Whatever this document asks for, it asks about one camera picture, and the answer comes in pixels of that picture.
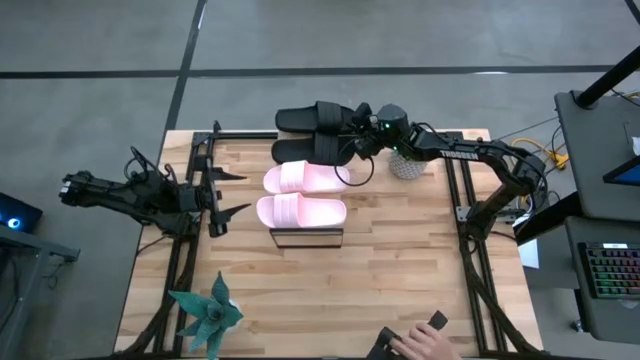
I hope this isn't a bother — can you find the teal artificial agave plant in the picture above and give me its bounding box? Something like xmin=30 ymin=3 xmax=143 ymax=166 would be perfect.
xmin=167 ymin=270 xmax=245 ymax=360

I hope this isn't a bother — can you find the blue lit screen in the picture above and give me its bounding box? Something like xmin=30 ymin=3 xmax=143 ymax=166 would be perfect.
xmin=602 ymin=154 xmax=640 ymax=187

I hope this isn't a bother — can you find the computer case with blue light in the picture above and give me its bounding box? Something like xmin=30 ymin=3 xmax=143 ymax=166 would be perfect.
xmin=0 ymin=192 xmax=44 ymax=235

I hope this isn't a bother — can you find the black handheld device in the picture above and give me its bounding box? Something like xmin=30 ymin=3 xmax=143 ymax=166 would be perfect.
xmin=366 ymin=309 xmax=450 ymax=360

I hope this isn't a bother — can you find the person's hand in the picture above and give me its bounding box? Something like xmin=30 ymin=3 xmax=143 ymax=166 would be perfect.
xmin=389 ymin=321 xmax=464 ymax=360

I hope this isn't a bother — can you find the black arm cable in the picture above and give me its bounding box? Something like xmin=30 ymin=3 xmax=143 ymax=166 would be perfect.
xmin=333 ymin=153 xmax=375 ymax=188
xmin=123 ymin=146 xmax=177 ymax=184

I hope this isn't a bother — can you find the yellow cable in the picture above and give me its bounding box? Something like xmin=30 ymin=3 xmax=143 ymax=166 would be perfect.
xmin=508 ymin=137 xmax=570 ymax=174

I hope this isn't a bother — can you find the wooden shelf with black frame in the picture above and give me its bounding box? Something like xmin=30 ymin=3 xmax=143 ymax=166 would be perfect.
xmin=268 ymin=127 xmax=346 ymax=250

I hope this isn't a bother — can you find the backlit computer keyboard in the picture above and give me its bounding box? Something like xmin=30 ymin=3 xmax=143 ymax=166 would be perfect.
xmin=578 ymin=241 xmax=640 ymax=301

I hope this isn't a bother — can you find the black aluminium table frame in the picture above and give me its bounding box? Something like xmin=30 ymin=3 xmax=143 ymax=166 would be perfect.
xmin=114 ymin=119 xmax=546 ymax=359

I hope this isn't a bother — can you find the grey metal cart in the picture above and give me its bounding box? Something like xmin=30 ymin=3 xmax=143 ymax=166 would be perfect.
xmin=0 ymin=224 xmax=81 ymax=360

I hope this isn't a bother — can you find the black slide sandal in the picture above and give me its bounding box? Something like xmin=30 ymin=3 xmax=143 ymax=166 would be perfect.
xmin=270 ymin=132 xmax=357 ymax=167
xmin=274 ymin=100 xmax=357 ymax=135

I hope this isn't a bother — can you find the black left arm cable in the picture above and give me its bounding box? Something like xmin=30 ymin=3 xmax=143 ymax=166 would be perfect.
xmin=123 ymin=146 xmax=177 ymax=184

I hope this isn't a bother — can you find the green succulent in patterned pot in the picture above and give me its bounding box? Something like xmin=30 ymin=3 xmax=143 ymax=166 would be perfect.
xmin=388 ymin=147 xmax=430 ymax=181

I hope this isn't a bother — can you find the black pole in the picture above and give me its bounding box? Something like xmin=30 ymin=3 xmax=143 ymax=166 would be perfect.
xmin=573 ymin=45 xmax=640 ymax=110
xmin=513 ymin=191 xmax=571 ymax=246

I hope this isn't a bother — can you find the grey desk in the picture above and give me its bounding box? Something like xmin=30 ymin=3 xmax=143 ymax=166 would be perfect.
xmin=564 ymin=215 xmax=640 ymax=346
xmin=553 ymin=89 xmax=640 ymax=222

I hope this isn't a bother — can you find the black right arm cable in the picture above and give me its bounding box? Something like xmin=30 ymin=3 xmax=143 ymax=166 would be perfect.
xmin=333 ymin=153 xmax=375 ymax=188

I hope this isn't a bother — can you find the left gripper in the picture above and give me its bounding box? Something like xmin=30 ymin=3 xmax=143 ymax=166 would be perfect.
xmin=178 ymin=154 xmax=253 ymax=239

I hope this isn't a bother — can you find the pink slide sandal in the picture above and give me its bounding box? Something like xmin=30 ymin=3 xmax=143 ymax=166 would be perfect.
xmin=255 ymin=191 xmax=349 ymax=230
xmin=262 ymin=159 xmax=352 ymax=195

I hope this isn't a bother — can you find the white paper sheet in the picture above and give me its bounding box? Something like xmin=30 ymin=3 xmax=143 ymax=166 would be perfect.
xmin=517 ymin=214 xmax=542 ymax=270

